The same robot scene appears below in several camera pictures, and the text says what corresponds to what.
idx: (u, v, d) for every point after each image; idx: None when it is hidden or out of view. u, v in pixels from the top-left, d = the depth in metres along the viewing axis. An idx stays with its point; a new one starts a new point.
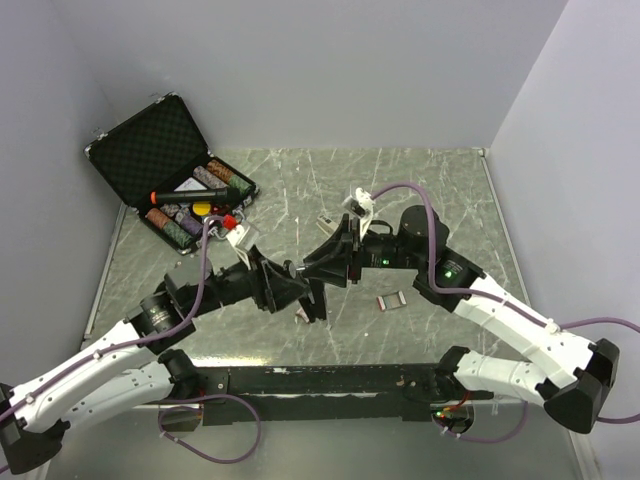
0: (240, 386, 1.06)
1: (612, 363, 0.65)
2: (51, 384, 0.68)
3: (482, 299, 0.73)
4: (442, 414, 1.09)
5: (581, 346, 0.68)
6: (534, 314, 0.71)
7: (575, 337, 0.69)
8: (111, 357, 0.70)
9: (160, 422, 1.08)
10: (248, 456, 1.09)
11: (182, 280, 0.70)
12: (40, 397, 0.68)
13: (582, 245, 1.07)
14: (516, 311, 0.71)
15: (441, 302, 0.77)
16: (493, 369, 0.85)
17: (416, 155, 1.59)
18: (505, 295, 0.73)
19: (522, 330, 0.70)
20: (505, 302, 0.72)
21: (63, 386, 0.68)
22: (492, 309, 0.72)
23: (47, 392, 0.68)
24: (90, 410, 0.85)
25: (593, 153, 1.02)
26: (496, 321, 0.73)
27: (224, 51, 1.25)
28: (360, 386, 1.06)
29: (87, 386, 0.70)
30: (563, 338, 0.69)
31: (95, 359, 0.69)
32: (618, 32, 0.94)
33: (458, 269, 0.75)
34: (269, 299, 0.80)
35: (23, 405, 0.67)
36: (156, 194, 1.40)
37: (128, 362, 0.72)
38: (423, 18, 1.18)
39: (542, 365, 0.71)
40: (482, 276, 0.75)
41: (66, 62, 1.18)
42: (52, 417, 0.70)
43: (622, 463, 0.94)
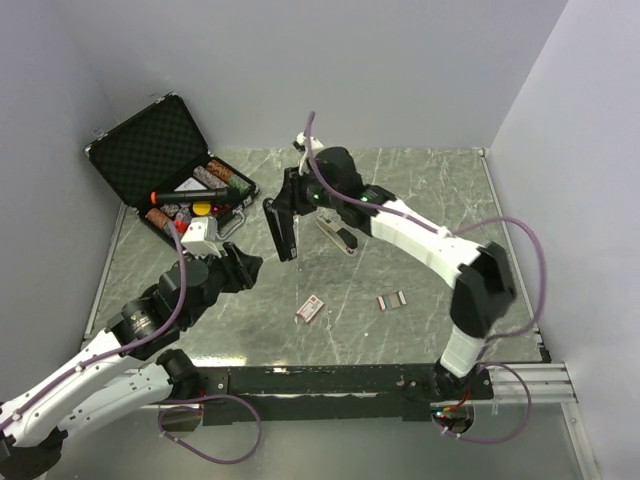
0: (240, 386, 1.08)
1: (496, 260, 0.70)
2: (37, 400, 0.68)
3: (388, 216, 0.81)
4: (442, 414, 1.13)
5: (470, 248, 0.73)
6: (431, 224, 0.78)
7: (465, 241, 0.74)
8: (94, 369, 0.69)
9: (160, 422, 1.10)
10: (248, 457, 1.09)
11: (177, 282, 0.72)
12: (27, 413, 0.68)
13: (582, 244, 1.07)
14: (415, 222, 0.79)
15: (361, 225, 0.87)
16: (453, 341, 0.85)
17: (416, 155, 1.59)
18: (408, 211, 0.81)
19: (416, 236, 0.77)
20: (406, 216, 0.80)
21: (47, 402, 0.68)
22: (396, 223, 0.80)
23: (34, 408, 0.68)
24: (87, 418, 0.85)
25: (592, 153, 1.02)
26: (398, 234, 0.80)
27: (223, 51, 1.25)
28: (360, 386, 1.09)
29: (73, 399, 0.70)
30: (454, 241, 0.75)
31: (78, 372, 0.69)
32: (619, 30, 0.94)
33: (373, 195, 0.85)
34: (245, 277, 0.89)
35: (10, 422, 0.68)
36: (156, 194, 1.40)
37: (115, 370, 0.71)
38: (423, 17, 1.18)
39: (440, 270, 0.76)
40: (392, 198, 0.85)
41: (66, 62, 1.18)
42: (43, 432, 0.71)
43: (623, 463, 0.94)
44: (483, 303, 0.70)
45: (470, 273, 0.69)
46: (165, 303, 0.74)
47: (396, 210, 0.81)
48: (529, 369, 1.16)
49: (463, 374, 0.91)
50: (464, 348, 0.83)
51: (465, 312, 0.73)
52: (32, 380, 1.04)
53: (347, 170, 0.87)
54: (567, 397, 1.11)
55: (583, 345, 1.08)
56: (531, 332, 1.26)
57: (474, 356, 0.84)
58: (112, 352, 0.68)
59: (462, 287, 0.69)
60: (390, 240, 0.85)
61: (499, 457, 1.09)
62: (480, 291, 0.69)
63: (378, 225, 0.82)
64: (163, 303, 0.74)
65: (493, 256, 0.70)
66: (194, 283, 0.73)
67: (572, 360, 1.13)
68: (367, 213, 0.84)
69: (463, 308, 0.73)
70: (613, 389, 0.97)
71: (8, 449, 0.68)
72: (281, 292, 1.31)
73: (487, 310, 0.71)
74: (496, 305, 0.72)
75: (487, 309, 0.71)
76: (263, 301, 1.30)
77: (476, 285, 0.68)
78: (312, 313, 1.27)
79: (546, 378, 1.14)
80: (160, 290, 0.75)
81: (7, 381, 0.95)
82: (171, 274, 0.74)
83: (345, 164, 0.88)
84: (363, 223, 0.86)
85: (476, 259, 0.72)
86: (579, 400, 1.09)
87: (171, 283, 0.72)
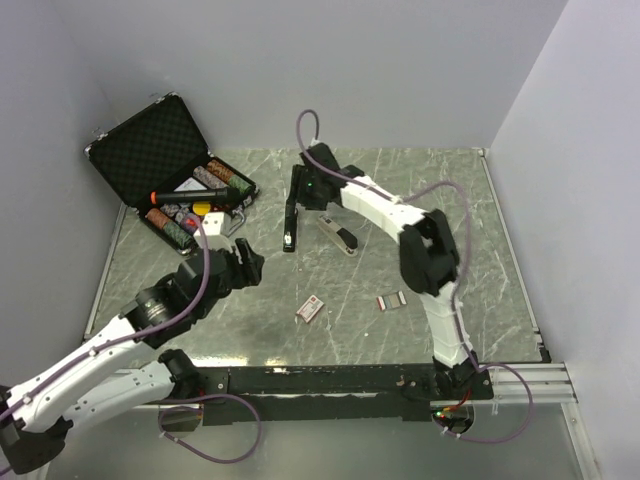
0: (240, 386, 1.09)
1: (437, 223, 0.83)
2: (48, 384, 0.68)
3: (354, 187, 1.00)
4: (442, 414, 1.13)
5: (417, 213, 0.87)
6: (387, 194, 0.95)
7: (415, 208, 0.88)
8: (107, 354, 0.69)
9: (161, 422, 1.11)
10: (246, 456, 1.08)
11: (198, 269, 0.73)
12: (39, 396, 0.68)
13: (581, 244, 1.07)
14: (375, 192, 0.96)
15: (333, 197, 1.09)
16: (438, 325, 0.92)
17: (417, 154, 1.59)
18: (370, 183, 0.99)
19: (374, 202, 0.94)
20: (368, 187, 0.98)
21: (59, 386, 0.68)
22: (359, 193, 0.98)
23: (45, 392, 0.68)
24: (92, 409, 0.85)
25: (592, 151, 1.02)
26: (361, 201, 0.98)
27: (223, 50, 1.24)
28: (360, 386, 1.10)
29: (84, 385, 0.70)
30: (404, 208, 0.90)
31: (91, 357, 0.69)
32: (620, 30, 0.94)
33: (345, 171, 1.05)
34: (252, 273, 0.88)
35: (21, 405, 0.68)
36: (157, 194, 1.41)
37: (128, 356, 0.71)
38: (422, 19, 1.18)
39: (391, 231, 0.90)
40: (361, 174, 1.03)
41: (67, 63, 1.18)
42: (52, 418, 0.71)
43: (623, 464, 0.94)
44: (424, 259, 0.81)
45: (412, 231, 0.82)
46: (184, 290, 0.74)
47: (361, 182, 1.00)
48: (528, 369, 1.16)
49: (457, 362, 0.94)
50: (442, 325, 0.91)
51: (411, 270, 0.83)
52: None
53: (325, 154, 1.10)
54: (567, 397, 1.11)
55: (583, 345, 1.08)
56: (531, 332, 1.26)
57: (451, 330, 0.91)
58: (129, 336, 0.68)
59: (405, 242, 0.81)
60: (355, 209, 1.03)
61: (500, 457, 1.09)
62: (420, 247, 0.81)
63: (346, 194, 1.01)
64: (178, 291, 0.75)
65: (435, 221, 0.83)
66: (211, 274, 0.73)
67: (572, 360, 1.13)
68: (338, 185, 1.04)
69: (409, 265, 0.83)
70: (613, 389, 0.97)
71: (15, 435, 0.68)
72: (281, 293, 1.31)
73: (429, 267, 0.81)
74: (438, 267, 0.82)
75: (428, 264, 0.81)
76: (264, 301, 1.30)
77: (415, 239, 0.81)
78: (312, 313, 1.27)
79: (546, 378, 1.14)
80: (176, 279, 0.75)
81: (7, 380, 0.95)
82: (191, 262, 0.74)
83: (324, 148, 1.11)
84: (334, 196, 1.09)
85: (420, 221, 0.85)
86: (579, 400, 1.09)
87: (190, 271, 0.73)
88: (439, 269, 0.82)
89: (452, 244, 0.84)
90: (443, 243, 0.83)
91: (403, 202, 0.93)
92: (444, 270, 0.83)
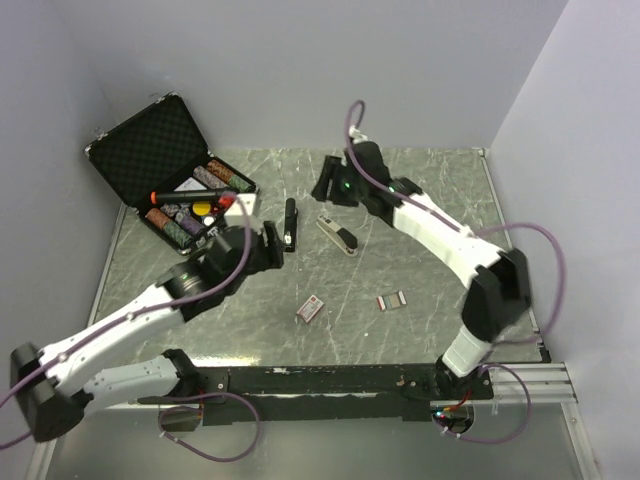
0: (240, 386, 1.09)
1: (514, 267, 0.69)
2: (85, 343, 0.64)
3: (413, 209, 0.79)
4: (442, 414, 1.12)
5: (490, 252, 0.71)
6: (454, 223, 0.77)
7: (487, 243, 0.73)
8: (144, 319, 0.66)
9: (160, 421, 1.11)
10: (249, 452, 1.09)
11: (233, 243, 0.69)
12: (74, 355, 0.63)
13: (580, 244, 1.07)
14: (439, 219, 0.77)
15: (381, 214, 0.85)
16: (466, 350, 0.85)
17: (417, 155, 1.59)
18: (433, 207, 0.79)
19: (438, 234, 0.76)
20: (431, 211, 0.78)
21: (96, 346, 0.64)
22: (420, 218, 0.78)
23: (80, 351, 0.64)
24: (110, 385, 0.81)
25: (592, 151, 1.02)
26: (421, 229, 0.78)
27: (223, 50, 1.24)
28: (360, 386, 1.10)
29: (118, 349, 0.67)
30: (475, 242, 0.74)
31: (128, 320, 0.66)
32: (621, 29, 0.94)
33: (400, 187, 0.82)
34: (278, 256, 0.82)
35: (54, 363, 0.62)
36: (157, 194, 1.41)
37: (162, 324, 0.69)
38: (422, 19, 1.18)
39: (458, 270, 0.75)
40: (420, 191, 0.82)
41: (67, 62, 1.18)
42: (81, 382, 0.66)
43: (624, 464, 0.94)
44: (495, 307, 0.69)
45: (486, 274, 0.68)
46: (216, 265, 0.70)
47: (421, 203, 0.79)
48: (528, 370, 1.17)
49: (465, 374, 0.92)
50: (470, 351, 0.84)
51: (476, 315, 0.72)
52: None
53: (376, 157, 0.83)
54: (566, 397, 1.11)
55: (583, 345, 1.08)
56: (531, 332, 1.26)
57: (475, 357, 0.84)
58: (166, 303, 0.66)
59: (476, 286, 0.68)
60: (411, 234, 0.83)
61: (499, 457, 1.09)
62: (493, 295, 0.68)
63: (402, 216, 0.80)
64: (212, 265, 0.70)
65: (513, 260, 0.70)
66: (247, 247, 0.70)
67: (571, 360, 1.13)
68: (392, 203, 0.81)
69: (475, 310, 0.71)
70: (613, 389, 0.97)
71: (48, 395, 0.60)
72: (281, 293, 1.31)
73: (499, 314, 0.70)
74: (509, 314, 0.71)
75: (498, 312, 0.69)
76: (264, 301, 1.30)
77: (490, 285, 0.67)
78: (312, 313, 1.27)
79: (546, 378, 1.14)
80: (209, 253, 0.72)
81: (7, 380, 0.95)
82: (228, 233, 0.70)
83: (373, 149, 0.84)
84: (384, 215, 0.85)
85: (494, 261, 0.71)
86: (579, 400, 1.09)
87: (224, 244, 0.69)
88: (510, 315, 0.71)
89: (528, 288, 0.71)
90: (518, 286, 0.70)
91: (473, 233, 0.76)
92: (515, 315, 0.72)
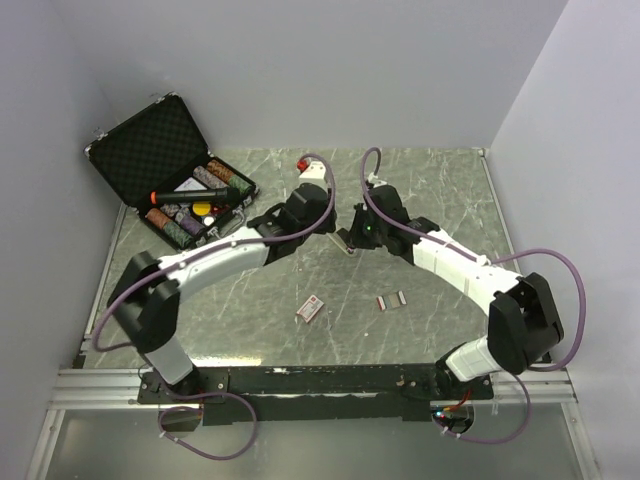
0: (240, 386, 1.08)
1: (535, 290, 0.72)
2: (199, 257, 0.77)
3: (429, 243, 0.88)
4: (442, 415, 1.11)
5: (508, 280, 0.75)
6: (470, 253, 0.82)
7: (505, 271, 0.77)
8: (243, 249, 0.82)
9: (160, 422, 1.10)
10: (249, 447, 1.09)
11: (308, 197, 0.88)
12: (191, 265, 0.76)
13: (580, 244, 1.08)
14: (454, 250, 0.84)
15: (402, 253, 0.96)
16: (477, 365, 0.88)
17: (417, 155, 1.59)
18: (449, 240, 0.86)
19: (454, 264, 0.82)
20: (447, 244, 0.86)
21: (207, 261, 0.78)
22: (436, 250, 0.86)
23: (195, 263, 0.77)
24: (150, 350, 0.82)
25: (591, 151, 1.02)
26: (438, 261, 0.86)
27: (224, 50, 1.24)
28: (360, 386, 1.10)
29: (217, 270, 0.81)
30: (492, 270, 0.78)
31: (232, 246, 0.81)
32: (621, 30, 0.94)
33: (418, 225, 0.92)
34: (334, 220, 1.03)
35: (175, 268, 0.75)
36: (156, 194, 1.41)
37: (248, 257, 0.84)
38: (422, 19, 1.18)
39: (478, 299, 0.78)
40: (436, 228, 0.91)
41: (67, 63, 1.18)
42: (185, 294, 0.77)
43: (624, 464, 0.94)
44: (521, 333, 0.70)
45: (506, 297, 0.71)
46: (293, 217, 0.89)
47: (438, 238, 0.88)
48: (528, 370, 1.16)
49: (467, 378, 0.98)
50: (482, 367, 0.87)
51: (503, 344, 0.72)
52: (32, 381, 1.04)
53: (391, 200, 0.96)
54: (566, 397, 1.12)
55: (582, 345, 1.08)
56: None
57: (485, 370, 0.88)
58: (263, 239, 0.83)
59: (497, 312, 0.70)
60: (430, 268, 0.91)
61: (500, 457, 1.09)
62: (518, 321, 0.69)
63: (420, 251, 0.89)
64: (289, 217, 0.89)
65: (535, 285, 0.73)
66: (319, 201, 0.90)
67: (571, 360, 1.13)
68: (410, 239, 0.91)
69: (500, 337, 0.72)
70: (613, 389, 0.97)
71: (167, 292, 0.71)
72: (281, 293, 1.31)
73: (527, 342, 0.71)
74: (537, 340, 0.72)
75: (525, 339, 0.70)
76: (264, 301, 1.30)
77: (513, 308, 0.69)
78: (312, 313, 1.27)
79: (546, 378, 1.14)
80: (286, 208, 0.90)
81: (7, 380, 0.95)
82: (303, 192, 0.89)
83: (390, 193, 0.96)
84: (404, 253, 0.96)
85: (515, 287, 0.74)
86: (579, 400, 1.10)
87: (301, 198, 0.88)
88: (539, 343, 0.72)
89: (552, 315, 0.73)
90: (543, 313, 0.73)
91: (490, 262, 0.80)
92: (545, 344, 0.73)
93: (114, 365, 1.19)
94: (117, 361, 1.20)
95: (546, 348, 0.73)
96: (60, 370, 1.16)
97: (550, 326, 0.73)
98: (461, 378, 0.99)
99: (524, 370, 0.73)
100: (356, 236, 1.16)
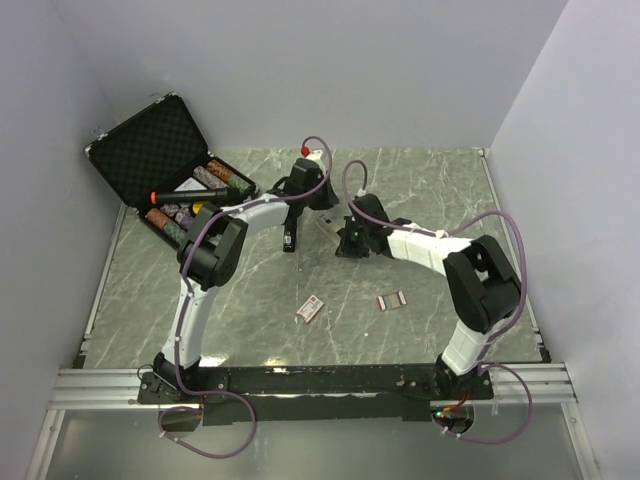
0: (240, 385, 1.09)
1: (486, 247, 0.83)
2: (250, 206, 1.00)
3: (398, 232, 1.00)
4: (442, 414, 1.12)
5: (463, 242, 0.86)
6: (431, 232, 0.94)
7: (459, 239, 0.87)
8: (271, 204, 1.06)
9: (160, 422, 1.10)
10: (248, 445, 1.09)
11: (307, 167, 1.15)
12: (245, 212, 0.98)
13: (579, 243, 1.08)
14: (419, 232, 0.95)
15: (382, 250, 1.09)
16: (465, 347, 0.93)
17: (417, 155, 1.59)
18: (415, 225, 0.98)
19: (420, 241, 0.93)
20: (413, 229, 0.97)
21: (255, 209, 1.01)
22: (404, 236, 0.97)
23: (247, 210, 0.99)
24: (194, 302, 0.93)
25: (592, 151, 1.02)
26: (407, 244, 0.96)
27: (224, 51, 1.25)
28: (360, 386, 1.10)
29: (255, 222, 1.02)
30: (449, 240, 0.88)
31: (266, 202, 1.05)
32: (620, 30, 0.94)
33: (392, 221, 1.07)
34: (328, 198, 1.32)
35: (236, 212, 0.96)
36: (156, 194, 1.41)
37: (269, 215, 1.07)
38: (422, 19, 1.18)
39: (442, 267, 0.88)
40: (408, 222, 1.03)
41: (67, 62, 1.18)
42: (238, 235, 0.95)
43: (624, 464, 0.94)
44: (476, 286, 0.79)
45: (458, 255, 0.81)
46: (297, 184, 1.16)
47: (405, 225, 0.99)
48: (528, 370, 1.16)
49: (463, 372, 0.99)
50: (470, 348, 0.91)
51: (463, 302, 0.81)
52: (32, 381, 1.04)
53: (372, 204, 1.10)
54: (567, 397, 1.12)
55: (582, 345, 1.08)
56: (531, 332, 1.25)
57: (471, 352, 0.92)
58: (284, 198, 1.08)
59: (452, 270, 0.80)
60: (404, 256, 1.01)
61: (499, 457, 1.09)
62: (470, 276, 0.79)
63: (392, 241, 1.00)
64: (295, 184, 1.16)
65: (486, 246, 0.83)
66: (315, 169, 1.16)
67: (572, 360, 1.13)
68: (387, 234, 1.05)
69: (459, 294, 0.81)
70: (613, 389, 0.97)
71: (237, 226, 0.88)
72: (281, 293, 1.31)
73: (483, 296, 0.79)
74: (496, 296, 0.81)
75: (480, 291, 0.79)
76: (264, 301, 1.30)
77: (462, 262, 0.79)
78: (312, 313, 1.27)
79: (546, 378, 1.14)
80: (290, 179, 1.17)
81: (6, 379, 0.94)
82: (301, 164, 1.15)
83: (371, 199, 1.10)
84: (385, 249, 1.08)
85: (469, 248, 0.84)
86: (579, 400, 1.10)
87: (302, 168, 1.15)
88: (497, 297, 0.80)
89: (509, 271, 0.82)
90: (499, 271, 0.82)
91: (447, 235, 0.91)
92: (506, 300, 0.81)
93: (114, 365, 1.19)
94: (117, 361, 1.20)
95: (509, 302, 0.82)
96: (60, 370, 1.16)
97: (508, 282, 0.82)
98: (458, 373, 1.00)
99: (487, 324, 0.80)
100: (346, 244, 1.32)
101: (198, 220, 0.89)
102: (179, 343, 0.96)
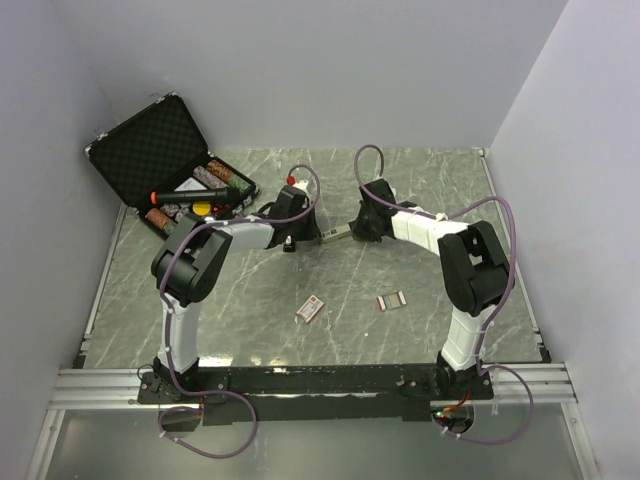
0: (240, 386, 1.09)
1: (479, 232, 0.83)
2: (235, 222, 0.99)
3: (401, 214, 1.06)
4: (442, 414, 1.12)
5: (460, 226, 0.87)
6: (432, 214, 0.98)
7: (455, 221, 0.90)
8: (255, 222, 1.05)
9: (160, 422, 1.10)
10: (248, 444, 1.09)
11: (294, 192, 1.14)
12: (229, 225, 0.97)
13: (579, 243, 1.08)
14: (421, 214, 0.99)
15: (385, 231, 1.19)
16: (461, 339, 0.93)
17: (417, 154, 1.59)
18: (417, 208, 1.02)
19: (419, 223, 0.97)
20: (415, 211, 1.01)
21: (241, 225, 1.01)
22: (406, 218, 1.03)
23: (231, 225, 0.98)
24: (177, 317, 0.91)
25: (592, 150, 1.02)
26: (409, 225, 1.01)
27: (224, 51, 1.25)
28: (360, 386, 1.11)
29: (239, 238, 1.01)
30: (446, 222, 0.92)
31: (252, 221, 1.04)
32: (622, 28, 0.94)
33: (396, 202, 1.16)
34: (312, 230, 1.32)
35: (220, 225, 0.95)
36: (156, 194, 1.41)
37: (252, 237, 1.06)
38: (422, 18, 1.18)
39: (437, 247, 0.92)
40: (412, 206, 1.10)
41: (66, 62, 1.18)
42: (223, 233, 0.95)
43: (624, 464, 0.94)
44: (465, 267, 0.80)
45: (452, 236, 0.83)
46: (283, 210, 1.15)
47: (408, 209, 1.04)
48: (529, 370, 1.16)
49: (461, 367, 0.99)
50: (465, 339, 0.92)
51: (454, 283, 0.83)
52: (32, 380, 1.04)
53: (380, 187, 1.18)
54: (566, 397, 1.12)
55: (581, 345, 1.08)
56: (531, 332, 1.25)
57: (468, 343, 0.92)
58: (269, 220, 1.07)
59: (445, 250, 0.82)
60: (406, 237, 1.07)
61: (499, 457, 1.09)
62: (461, 256, 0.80)
63: (395, 222, 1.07)
64: (280, 209, 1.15)
65: (481, 231, 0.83)
66: (302, 195, 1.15)
67: (571, 360, 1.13)
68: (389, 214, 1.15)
69: (450, 274, 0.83)
70: (613, 389, 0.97)
71: (221, 238, 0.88)
72: (281, 293, 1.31)
73: (472, 277, 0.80)
74: (486, 279, 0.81)
75: (469, 272, 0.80)
76: (264, 301, 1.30)
77: (454, 243, 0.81)
78: (312, 313, 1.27)
79: (546, 378, 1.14)
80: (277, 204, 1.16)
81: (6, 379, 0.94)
82: (288, 189, 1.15)
83: (381, 183, 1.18)
84: (387, 229, 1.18)
85: (465, 233, 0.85)
86: (579, 399, 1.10)
87: (289, 194, 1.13)
88: (486, 281, 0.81)
89: (501, 257, 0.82)
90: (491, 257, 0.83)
91: (446, 219, 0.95)
92: (496, 284, 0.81)
93: (114, 365, 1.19)
94: (117, 361, 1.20)
95: (499, 287, 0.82)
96: (60, 370, 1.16)
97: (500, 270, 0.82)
98: (454, 368, 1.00)
99: (474, 306, 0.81)
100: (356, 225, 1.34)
101: (179, 231, 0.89)
102: (169, 351, 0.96)
